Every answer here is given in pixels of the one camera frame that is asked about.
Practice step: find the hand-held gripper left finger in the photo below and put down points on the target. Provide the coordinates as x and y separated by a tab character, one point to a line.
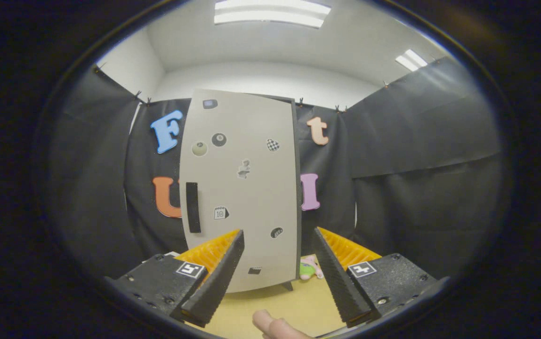
218	278

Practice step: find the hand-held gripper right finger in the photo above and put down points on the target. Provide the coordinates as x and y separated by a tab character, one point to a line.
338	278

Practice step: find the light grey shoe cabinet door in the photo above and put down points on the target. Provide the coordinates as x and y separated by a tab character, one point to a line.
251	212

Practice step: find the dark grey shoe cabinet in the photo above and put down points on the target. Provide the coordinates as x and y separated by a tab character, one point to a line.
298	188

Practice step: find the pink and green plush toy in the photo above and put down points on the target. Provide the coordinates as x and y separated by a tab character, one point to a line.
307	270

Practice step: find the black backdrop cloth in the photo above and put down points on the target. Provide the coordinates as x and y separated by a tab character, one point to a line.
416	141

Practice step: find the small ceiling light panel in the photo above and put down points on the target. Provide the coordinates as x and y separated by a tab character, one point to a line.
411	60

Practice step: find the large ceiling light panel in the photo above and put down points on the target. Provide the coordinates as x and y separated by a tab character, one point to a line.
270	13

